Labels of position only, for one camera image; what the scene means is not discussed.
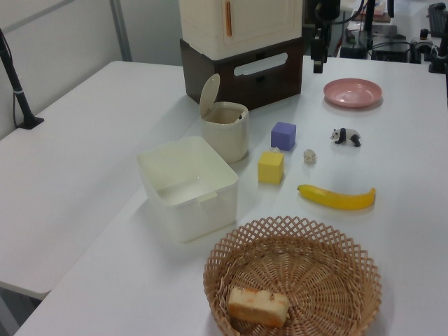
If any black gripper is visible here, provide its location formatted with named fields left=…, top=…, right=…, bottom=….
left=310, top=23, right=332, bottom=74

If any beige push-lid trash can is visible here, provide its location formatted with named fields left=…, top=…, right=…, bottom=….
left=199, top=73, right=250, bottom=165

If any cream open plastic bin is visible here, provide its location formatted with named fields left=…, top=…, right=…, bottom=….
left=136, top=136, right=240, bottom=245

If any pink plastic plate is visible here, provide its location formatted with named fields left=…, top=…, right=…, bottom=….
left=323, top=78, right=384, bottom=109

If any black white panda figurine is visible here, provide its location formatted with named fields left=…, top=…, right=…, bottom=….
left=329, top=127, right=363, bottom=148

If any purple foam cube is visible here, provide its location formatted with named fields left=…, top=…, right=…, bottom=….
left=270, top=121, right=298, bottom=152

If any yellow foam cube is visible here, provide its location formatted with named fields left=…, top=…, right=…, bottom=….
left=257, top=150, right=285, bottom=184

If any yellow toy banana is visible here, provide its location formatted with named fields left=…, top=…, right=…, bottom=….
left=297, top=183, right=377, bottom=211

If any woven wicker basket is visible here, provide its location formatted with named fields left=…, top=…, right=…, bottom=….
left=203, top=216, right=383, bottom=336

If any toy bread slice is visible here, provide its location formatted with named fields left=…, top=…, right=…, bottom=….
left=227, top=286, right=291, bottom=328

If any white drawer handle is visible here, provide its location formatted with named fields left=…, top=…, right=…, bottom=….
left=233, top=52, right=289, bottom=77

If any cream storage box with handle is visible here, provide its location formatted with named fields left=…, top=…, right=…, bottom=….
left=178, top=0, right=304, bottom=60

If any white appliance with handle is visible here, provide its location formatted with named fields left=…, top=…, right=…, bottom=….
left=179, top=35, right=305, bottom=111

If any black camera stand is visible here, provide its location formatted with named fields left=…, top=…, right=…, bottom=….
left=426, top=2, right=448, bottom=75

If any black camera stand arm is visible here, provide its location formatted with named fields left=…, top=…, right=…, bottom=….
left=0, top=27, right=46, bottom=131

